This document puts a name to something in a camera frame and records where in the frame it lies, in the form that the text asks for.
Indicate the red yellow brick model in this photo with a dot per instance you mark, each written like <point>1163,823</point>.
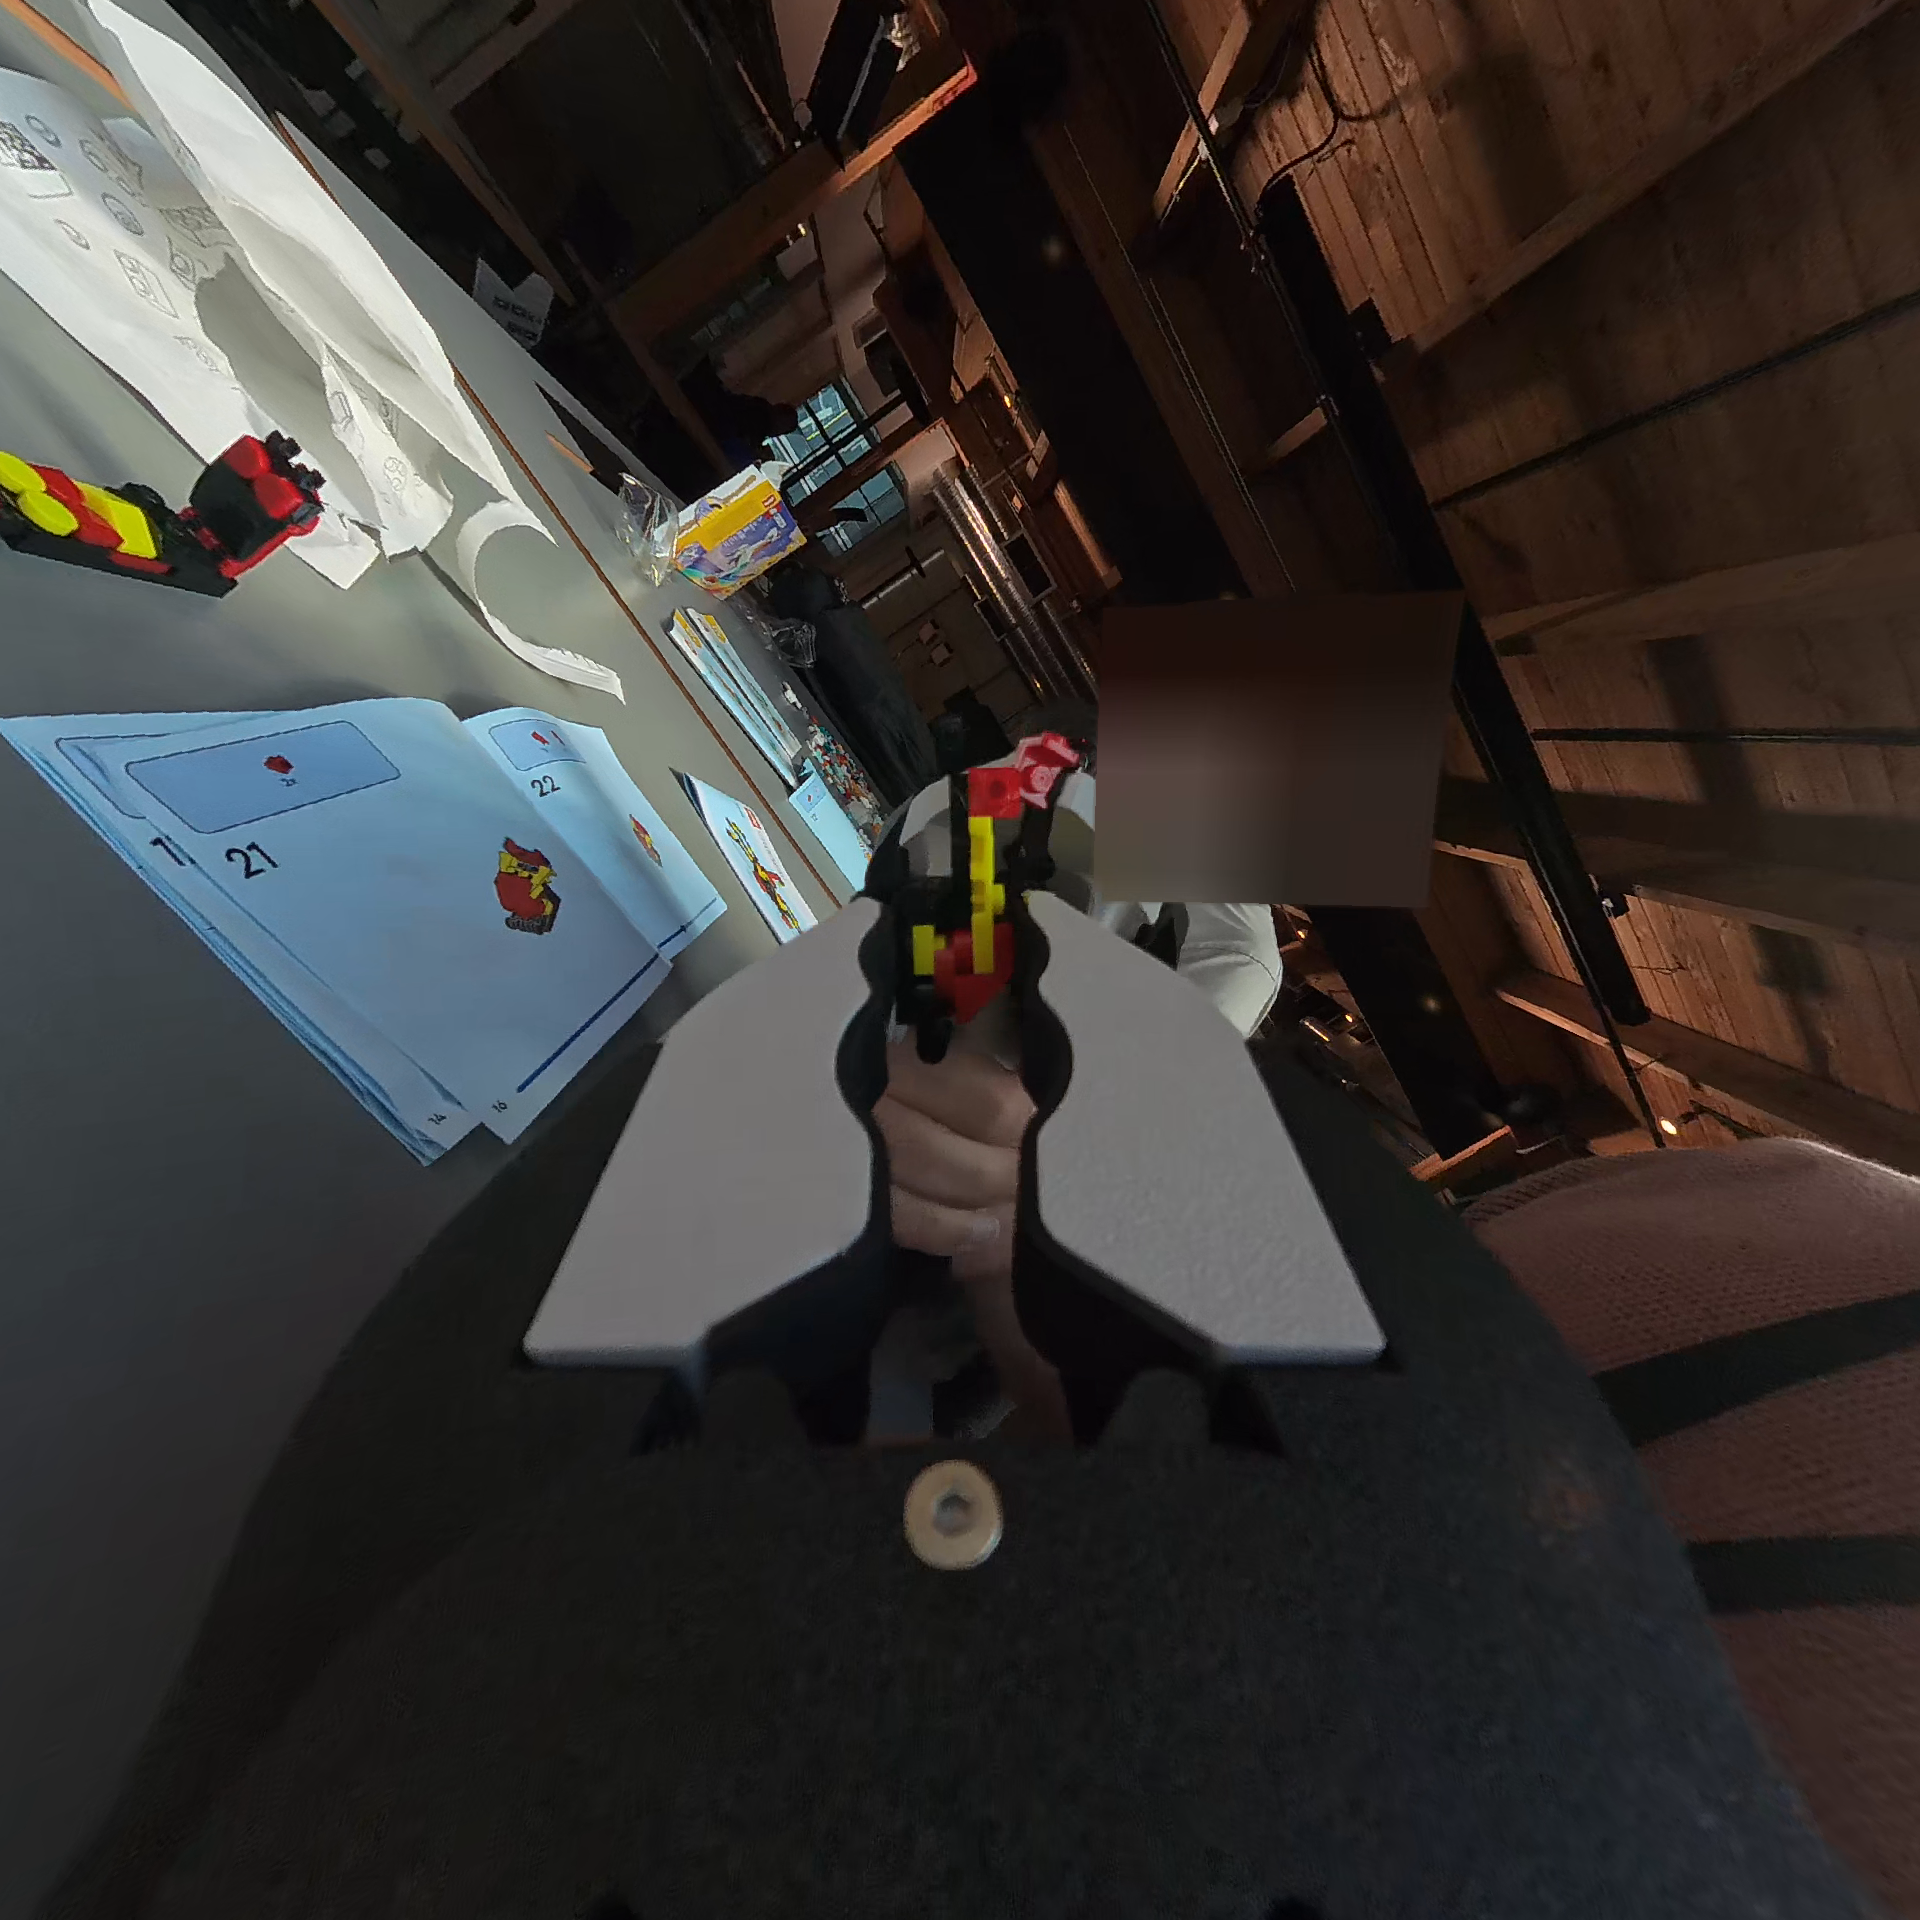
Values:
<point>242,504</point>

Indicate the thin instruction leaflet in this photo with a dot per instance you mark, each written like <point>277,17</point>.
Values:
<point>750,862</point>

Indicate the pile of colourful loose bricks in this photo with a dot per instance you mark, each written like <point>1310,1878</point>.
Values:
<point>844,781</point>

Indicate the clear plastic bag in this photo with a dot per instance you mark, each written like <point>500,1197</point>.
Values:
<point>796,643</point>
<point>647,525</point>

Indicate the red yellow black brick assembly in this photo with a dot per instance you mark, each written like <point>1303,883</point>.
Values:
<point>961,953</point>

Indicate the stacked instruction booklets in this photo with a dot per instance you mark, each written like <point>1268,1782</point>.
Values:
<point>727,681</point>

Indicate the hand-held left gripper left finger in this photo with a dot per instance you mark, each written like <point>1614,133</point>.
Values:
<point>721,1171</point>

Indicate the black bag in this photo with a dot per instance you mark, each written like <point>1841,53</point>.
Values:
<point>863,662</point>

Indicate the open light blue instruction booklet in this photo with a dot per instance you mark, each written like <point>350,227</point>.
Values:
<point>375,960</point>

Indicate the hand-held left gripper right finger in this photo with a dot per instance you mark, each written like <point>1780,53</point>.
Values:
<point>1186,1171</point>

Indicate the person's right hand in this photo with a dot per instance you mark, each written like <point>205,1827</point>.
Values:
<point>946,1171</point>

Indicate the white paper bag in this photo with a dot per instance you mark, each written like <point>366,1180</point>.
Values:
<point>300,271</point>

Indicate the small yellow toy box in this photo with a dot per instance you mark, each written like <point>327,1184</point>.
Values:
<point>735,534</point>

